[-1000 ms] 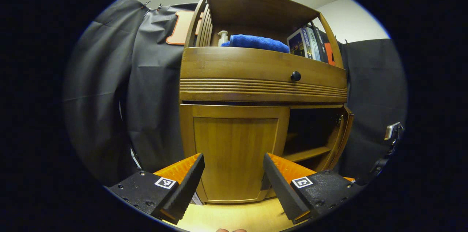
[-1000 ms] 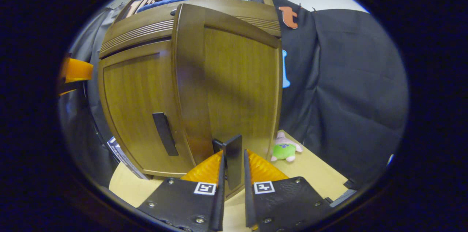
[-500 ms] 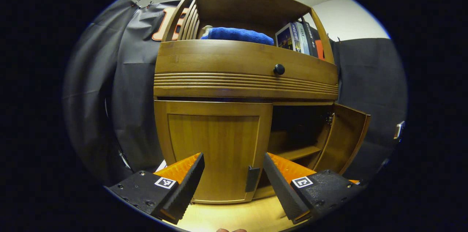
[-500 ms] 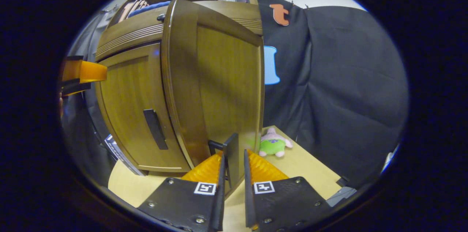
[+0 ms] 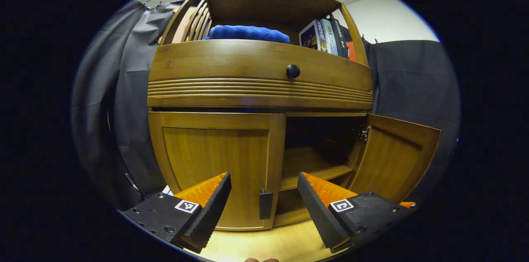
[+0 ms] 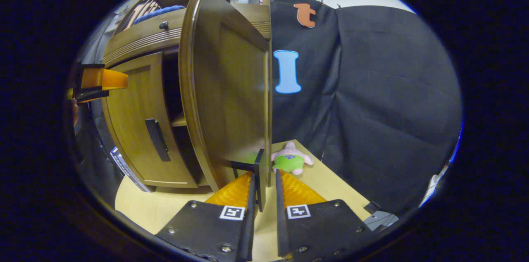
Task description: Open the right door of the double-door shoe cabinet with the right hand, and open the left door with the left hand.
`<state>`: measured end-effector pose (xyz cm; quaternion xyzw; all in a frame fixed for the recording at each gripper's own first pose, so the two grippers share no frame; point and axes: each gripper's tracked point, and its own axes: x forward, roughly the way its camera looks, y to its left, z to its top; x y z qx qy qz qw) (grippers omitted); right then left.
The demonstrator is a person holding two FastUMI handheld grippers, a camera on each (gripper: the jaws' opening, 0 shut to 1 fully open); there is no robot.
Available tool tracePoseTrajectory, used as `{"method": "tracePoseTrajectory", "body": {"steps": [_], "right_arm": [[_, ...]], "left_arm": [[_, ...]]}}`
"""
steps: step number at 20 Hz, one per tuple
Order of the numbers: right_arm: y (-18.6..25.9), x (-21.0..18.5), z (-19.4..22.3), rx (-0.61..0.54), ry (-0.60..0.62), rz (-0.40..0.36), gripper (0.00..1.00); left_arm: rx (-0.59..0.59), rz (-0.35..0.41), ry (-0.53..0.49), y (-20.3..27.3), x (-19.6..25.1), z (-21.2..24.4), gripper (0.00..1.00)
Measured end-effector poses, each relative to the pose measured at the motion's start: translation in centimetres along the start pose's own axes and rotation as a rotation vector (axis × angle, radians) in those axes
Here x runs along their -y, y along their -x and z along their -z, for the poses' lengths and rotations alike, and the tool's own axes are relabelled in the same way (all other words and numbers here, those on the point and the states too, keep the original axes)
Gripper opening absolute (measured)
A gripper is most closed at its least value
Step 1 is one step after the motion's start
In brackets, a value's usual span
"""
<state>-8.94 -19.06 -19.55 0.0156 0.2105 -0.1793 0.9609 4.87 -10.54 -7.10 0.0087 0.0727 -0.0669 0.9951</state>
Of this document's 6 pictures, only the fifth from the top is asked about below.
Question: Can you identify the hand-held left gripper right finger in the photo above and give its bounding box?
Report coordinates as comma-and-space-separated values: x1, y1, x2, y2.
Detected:
297, 172, 407, 254

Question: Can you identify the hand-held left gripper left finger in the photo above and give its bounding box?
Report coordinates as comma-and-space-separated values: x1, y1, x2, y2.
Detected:
119, 172, 232, 254

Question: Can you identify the wooden cabinet door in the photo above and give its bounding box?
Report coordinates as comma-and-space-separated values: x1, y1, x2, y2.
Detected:
346, 113, 442, 205
148, 112, 287, 231

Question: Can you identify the wooden double-door shoe cabinet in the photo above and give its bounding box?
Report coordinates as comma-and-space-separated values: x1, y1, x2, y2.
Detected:
147, 0, 374, 231

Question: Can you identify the wooden inner cabinet shelf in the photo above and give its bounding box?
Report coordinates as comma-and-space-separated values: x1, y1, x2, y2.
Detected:
280, 146, 354, 191

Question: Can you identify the wooden ribbed cabinet drawer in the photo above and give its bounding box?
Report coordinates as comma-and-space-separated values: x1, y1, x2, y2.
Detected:
147, 39, 374, 111

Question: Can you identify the black backdrop cloth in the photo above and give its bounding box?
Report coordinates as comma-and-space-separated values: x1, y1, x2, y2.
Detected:
71, 0, 461, 210

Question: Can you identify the light grey book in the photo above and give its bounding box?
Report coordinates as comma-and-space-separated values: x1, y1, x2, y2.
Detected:
319, 18, 339, 56

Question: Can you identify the black book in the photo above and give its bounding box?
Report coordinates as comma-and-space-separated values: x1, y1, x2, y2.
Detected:
331, 17, 351, 59

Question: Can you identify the blue folded towel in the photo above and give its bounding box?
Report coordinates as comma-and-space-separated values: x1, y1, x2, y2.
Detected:
203, 25, 291, 44

